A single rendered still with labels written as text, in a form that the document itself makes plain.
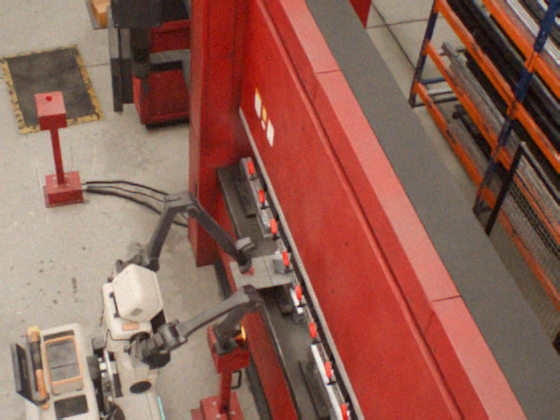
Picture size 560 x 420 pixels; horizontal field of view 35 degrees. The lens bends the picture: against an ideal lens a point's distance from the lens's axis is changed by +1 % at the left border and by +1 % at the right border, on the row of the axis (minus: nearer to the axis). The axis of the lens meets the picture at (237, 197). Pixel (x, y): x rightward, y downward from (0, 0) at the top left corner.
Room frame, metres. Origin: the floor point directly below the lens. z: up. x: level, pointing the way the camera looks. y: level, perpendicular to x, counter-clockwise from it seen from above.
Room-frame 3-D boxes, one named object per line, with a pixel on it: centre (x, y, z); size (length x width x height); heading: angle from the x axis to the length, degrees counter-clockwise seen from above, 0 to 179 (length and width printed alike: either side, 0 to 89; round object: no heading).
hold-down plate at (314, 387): (2.09, -0.41, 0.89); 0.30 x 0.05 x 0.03; 18
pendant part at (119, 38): (3.66, 0.66, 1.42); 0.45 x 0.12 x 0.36; 11
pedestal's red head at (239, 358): (2.38, -0.01, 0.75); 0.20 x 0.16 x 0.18; 19
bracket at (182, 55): (3.83, 0.38, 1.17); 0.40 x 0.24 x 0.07; 18
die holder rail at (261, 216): (3.20, -0.11, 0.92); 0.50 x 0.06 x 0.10; 18
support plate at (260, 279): (2.64, -0.14, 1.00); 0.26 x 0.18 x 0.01; 108
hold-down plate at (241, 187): (3.23, -0.04, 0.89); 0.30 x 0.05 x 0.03; 18
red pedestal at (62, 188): (3.95, 1.16, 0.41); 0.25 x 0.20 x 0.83; 108
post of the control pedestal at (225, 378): (2.38, -0.01, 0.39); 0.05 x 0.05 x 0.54; 19
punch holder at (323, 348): (2.13, -0.45, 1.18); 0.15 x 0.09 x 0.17; 18
